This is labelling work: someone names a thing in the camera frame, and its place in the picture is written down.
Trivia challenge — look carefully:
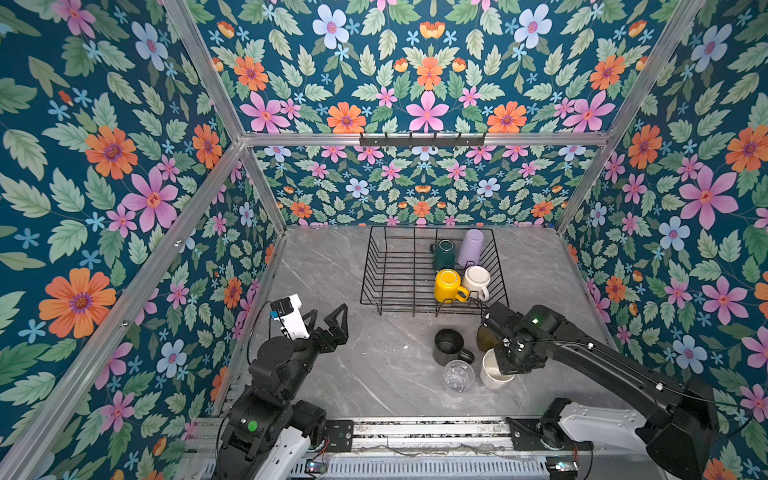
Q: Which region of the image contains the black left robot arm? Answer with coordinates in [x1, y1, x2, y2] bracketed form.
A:
[213, 295, 349, 479]

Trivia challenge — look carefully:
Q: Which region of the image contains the olive glass cup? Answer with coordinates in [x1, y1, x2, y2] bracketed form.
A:
[476, 325, 501, 352]

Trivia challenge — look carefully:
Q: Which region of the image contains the black hook rail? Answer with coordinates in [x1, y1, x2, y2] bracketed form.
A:
[358, 132, 486, 149]

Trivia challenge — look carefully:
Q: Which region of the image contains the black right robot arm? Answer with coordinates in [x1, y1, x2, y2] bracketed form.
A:
[481, 302, 719, 479]

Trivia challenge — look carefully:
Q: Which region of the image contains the black mug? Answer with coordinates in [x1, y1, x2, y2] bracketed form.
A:
[432, 328, 475, 366]

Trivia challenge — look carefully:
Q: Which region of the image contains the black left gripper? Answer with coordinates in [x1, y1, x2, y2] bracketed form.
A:
[279, 302, 352, 406]

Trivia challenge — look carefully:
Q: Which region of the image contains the green mug cream inside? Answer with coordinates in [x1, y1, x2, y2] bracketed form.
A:
[429, 239, 456, 271]

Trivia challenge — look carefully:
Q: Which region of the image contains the lilac cup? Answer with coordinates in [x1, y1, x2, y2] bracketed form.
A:
[456, 229, 485, 268]

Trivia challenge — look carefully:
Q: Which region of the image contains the black wire dish rack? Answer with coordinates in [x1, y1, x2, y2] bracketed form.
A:
[360, 226, 509, 316]

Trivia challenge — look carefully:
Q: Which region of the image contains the white mug red inside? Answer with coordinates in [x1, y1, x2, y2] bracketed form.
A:
[462, 265, 491, 302]

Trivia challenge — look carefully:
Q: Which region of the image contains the yellow mug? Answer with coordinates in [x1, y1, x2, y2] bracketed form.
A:
[434, 269, 470, 304]

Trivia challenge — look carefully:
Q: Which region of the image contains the clear glass cup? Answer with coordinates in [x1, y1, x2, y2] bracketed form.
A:
[443, 360, 476, 395]

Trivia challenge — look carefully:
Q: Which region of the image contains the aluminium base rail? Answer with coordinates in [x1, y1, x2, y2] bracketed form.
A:
[191, 416, 601, 480]

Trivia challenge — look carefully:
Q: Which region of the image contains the cream white mug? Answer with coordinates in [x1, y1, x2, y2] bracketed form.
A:
[480, 349, 515, 390]

